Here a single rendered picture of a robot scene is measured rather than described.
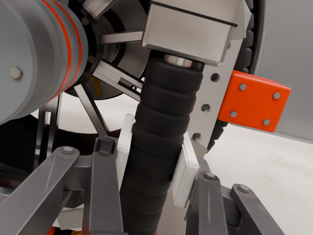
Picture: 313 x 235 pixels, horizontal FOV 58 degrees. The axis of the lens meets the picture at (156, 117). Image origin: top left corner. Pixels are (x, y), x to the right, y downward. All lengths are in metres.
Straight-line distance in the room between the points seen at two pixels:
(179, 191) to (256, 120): 0.28
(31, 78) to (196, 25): 0.15
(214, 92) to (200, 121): 0.05
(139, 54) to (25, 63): 0.53
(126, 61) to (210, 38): 0.61
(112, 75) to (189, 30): 0.34
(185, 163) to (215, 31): 0.08
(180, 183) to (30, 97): 0.16
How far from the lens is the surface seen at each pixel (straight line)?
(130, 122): 0.20
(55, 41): 0.30
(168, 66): 0.17
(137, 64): 0.77
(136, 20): 0.76
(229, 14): 0.17
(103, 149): 0.16
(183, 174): 0.17
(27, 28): 0.26
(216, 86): 0.40
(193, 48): 0.17
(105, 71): 0.50
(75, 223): 0.50
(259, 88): 0.42
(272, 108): 0.43
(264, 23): 0.70
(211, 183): 0.16
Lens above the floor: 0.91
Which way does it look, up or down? 16 degrees down
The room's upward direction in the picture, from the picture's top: 15 degrees clockwise
